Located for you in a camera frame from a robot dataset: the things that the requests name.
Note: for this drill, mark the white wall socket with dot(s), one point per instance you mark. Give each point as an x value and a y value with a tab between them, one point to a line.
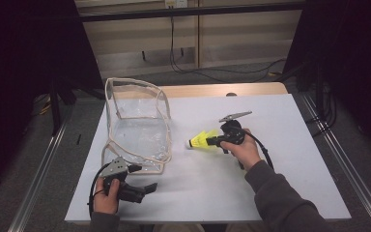
176	3

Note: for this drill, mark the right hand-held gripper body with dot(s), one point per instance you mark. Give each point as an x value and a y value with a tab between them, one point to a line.
233	132

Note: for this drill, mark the beige wooden cabinet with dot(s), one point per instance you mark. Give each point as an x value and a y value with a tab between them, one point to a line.
238	32

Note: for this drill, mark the person's left hand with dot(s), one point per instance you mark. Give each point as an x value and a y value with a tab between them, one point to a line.
104	203

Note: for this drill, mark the person's right hand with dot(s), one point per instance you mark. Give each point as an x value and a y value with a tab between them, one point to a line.
246	151

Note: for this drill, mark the transparent bag with beige trim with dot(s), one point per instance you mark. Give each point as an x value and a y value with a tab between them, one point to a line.
135	112

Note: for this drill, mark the black curtain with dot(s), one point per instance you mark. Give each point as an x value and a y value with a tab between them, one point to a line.
19	64
360	64

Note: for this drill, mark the aluminium floor rail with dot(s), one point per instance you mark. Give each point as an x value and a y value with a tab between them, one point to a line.
38	180
351	170

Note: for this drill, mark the black metal stand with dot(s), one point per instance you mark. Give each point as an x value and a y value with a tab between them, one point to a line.
55	109

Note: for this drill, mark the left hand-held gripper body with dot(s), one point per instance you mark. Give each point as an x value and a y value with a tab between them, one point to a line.
114	169

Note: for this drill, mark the white table sheet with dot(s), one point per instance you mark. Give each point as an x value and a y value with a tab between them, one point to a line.
270	106

